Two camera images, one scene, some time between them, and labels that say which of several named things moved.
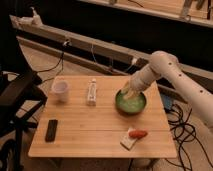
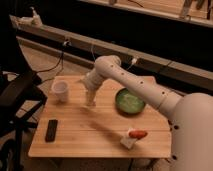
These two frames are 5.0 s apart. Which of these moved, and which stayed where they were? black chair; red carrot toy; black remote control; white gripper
Moved: white gripper
Stayed: black remote control; red carrot toy; black chair
